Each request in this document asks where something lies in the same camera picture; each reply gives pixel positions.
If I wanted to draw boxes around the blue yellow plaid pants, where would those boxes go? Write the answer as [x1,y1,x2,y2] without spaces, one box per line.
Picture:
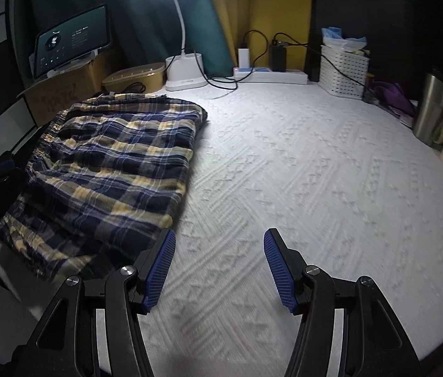
[0,94,208,282]

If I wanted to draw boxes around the cardboard box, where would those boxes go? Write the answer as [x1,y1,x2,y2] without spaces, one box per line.
[23,51,114,126]

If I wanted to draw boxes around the tablet with dark screen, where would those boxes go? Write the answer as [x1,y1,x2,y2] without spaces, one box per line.
[32,4,111,78]

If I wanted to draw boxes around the white power strip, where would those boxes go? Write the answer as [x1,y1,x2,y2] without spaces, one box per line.
[233,67,308,85]

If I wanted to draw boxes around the tan lidded container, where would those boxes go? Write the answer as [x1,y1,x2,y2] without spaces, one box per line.
[102,62,165,94]

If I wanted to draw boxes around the purple cloth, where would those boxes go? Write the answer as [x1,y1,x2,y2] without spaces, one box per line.
[372,82,415,117]

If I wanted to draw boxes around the white desk lamp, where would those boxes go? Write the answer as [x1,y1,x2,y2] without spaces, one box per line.
[165,0,208,92]

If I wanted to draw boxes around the stainless steel tumbler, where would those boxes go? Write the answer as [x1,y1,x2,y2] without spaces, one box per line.
[412,73,443,146]

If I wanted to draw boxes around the white perforated basket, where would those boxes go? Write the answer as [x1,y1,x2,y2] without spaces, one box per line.
[318,46,369,100]

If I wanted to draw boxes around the white phone charger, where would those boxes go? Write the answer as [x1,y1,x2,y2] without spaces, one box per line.
[238,48,251,68]

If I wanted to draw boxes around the black power adapter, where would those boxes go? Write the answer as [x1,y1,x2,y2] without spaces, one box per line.
[269,39,287,72]

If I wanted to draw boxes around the teal curtain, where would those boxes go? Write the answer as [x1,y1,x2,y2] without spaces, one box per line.
[10,0,228,86]

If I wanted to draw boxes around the blue plastic bag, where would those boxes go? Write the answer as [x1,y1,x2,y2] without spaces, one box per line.
[322,26,368,53]

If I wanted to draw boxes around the yellow curtain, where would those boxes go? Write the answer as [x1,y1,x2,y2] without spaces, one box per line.
[204,0,312,76]

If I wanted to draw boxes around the black cable bundle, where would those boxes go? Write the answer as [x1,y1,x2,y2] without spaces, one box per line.
[117,82,148,95]

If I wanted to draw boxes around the black lamp cable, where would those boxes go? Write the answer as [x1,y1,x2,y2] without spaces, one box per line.
[203,74,239,91]

